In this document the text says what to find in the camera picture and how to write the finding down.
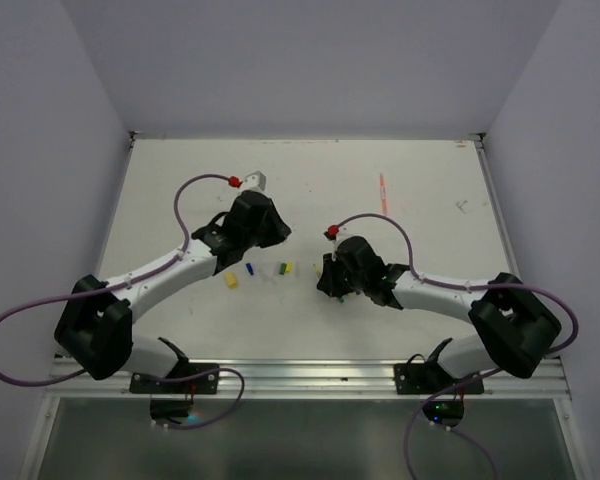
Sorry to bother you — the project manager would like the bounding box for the yellow pen cap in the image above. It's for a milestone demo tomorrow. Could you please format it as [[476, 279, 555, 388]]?
[[224, 272, 239, 289]]

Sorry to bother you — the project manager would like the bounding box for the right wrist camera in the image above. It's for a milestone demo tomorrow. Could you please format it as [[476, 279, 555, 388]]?
[[332, 230, 353, 253]]

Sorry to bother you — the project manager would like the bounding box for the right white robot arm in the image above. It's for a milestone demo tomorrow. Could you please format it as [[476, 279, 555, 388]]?
[[317, 236, 562, 393]]

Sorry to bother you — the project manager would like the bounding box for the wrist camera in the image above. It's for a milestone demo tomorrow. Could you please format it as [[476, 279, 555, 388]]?
[[240, 171, 266, 193], [332, 230, 353, 253]]

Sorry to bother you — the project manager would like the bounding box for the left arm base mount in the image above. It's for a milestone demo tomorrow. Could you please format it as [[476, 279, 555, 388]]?
[[125, 337, 219, 429]]

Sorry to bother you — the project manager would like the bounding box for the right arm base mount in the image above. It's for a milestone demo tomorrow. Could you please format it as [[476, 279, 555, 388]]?
[[393, 338, 484, 428]]

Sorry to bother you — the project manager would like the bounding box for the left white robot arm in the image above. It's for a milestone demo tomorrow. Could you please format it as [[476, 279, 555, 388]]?
[[54, 191, 291, 393]]

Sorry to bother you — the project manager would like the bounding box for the orange highlighter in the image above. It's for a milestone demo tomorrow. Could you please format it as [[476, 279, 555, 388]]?
[[379, 173, 388, 216]]

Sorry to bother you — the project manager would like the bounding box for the aluminium rail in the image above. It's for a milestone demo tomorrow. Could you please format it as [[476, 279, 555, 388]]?
[[49, 357, 571, 401]]

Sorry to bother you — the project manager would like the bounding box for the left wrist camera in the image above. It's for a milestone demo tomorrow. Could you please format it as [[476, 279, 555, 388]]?
[[240, 171, 266, 193]]

